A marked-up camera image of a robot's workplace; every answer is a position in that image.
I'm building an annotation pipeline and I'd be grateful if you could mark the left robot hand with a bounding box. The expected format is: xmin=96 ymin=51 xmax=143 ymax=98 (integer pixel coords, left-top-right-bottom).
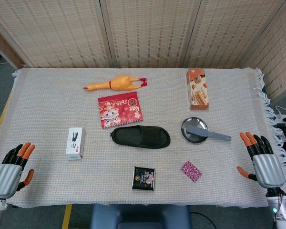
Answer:
xmin=0 ymin=142 xmax=36 ymax=199

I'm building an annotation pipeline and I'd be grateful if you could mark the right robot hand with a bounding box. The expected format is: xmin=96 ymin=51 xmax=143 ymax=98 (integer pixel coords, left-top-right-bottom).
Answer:
xmin=236 ymin=131 xmax=286 ymax=190

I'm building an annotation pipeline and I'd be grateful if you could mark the pink patterned card pack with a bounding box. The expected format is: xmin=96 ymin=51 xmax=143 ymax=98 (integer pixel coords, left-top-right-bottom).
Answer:
xmin=180 ymin=160 xmax=203 ymax=183

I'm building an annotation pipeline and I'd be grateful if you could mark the white stapler box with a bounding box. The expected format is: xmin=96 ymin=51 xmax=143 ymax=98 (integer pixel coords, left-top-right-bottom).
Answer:
xmin=66 ymin=127 xmax=86 ymax=161

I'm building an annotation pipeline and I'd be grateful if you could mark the beige woven tablecloth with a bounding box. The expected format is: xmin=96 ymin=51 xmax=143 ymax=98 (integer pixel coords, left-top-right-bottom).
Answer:
xmin=0 ymin=67 xmax=286 ymax=208

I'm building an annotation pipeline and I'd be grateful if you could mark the round steel plate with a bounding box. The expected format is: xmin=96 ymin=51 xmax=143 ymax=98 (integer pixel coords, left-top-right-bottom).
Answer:
xmin=180 ymin=116 xmax=209 ymax=145

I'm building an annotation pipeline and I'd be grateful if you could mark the orange snack box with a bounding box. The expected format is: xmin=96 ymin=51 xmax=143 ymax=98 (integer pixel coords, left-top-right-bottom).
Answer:
xmin=186 ymin=68 xmax=210 ymax=111

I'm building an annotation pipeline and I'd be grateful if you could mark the black snack packet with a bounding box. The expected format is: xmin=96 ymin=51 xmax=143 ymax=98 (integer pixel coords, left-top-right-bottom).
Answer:
xmin=132 ymin=166 xmax=156 ymax=191

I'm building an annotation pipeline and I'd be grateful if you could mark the black slipper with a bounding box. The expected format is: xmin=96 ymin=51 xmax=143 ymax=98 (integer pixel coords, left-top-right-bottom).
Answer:
xmin=110 ymin=125 xmax=171 ymax=148

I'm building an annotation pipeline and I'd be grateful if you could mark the red spiral desk calendar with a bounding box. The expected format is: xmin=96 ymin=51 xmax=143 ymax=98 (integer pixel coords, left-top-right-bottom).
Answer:
xmin=98 ymin=91 xmax=144 ymax=130

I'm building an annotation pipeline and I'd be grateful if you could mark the blue chair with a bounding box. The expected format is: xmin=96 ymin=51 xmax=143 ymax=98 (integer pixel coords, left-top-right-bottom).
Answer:
xmin=89 ymin=204 xmax=192 ymax=229

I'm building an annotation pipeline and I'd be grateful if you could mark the yellow rubber chicken toy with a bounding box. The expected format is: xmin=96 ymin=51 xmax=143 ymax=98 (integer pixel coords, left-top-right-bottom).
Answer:
xmin=83 ymin=75 xmax=148 ymax=92

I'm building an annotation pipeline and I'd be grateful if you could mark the bamboo folding screen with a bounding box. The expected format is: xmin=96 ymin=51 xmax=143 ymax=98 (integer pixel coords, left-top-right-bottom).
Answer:
xmin=0 ymin=0 xmax=286 ymax=99

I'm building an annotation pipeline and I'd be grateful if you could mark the white cable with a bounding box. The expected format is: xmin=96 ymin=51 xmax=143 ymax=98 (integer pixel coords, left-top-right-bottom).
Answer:
xmin=275 ymin=105 xmax=286 ymax=120

